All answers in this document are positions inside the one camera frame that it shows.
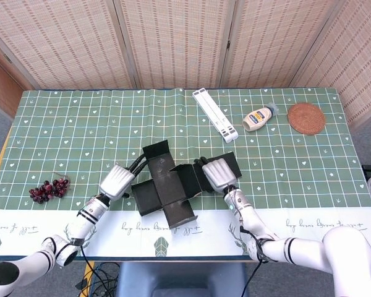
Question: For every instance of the black folding cardboard box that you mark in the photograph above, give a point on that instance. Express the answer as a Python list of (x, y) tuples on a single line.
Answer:
[(167, 185)]

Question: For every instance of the grey blue robot torso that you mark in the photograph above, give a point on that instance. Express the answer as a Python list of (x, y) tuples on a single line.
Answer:
[(179, 278)]

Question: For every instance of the bamboo folding screen panel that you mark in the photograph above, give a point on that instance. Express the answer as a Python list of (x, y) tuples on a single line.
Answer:
[(275, 40), (176, 40), (65, 40), (361, 62)]

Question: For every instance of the round brown woven coaster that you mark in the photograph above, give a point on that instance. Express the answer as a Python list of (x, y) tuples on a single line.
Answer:
[(306, 119)]

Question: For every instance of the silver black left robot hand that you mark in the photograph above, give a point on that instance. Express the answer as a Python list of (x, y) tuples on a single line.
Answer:
[(116, 182)]

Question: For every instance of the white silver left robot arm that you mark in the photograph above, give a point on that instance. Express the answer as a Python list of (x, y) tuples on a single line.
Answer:
[(86, 216)]

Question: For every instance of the brown wooden door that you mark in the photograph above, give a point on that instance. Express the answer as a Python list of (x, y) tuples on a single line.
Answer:
[(0, 89)]

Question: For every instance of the green grid tablecloth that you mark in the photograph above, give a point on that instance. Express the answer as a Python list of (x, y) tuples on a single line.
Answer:
[(80, 123)]

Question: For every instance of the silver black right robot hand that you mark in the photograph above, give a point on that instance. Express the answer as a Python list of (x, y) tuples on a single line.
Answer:
[(219, 174)]

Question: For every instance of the dark red grape bunch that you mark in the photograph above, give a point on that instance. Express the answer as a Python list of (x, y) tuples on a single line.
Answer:
[(49, 190)]

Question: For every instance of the white folding stand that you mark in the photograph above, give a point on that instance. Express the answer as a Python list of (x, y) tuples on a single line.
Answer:
[(214, 116)]

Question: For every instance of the cream mayonnaise squeeze bottle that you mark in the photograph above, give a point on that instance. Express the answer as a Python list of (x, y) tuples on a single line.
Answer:
[(256, 119)]

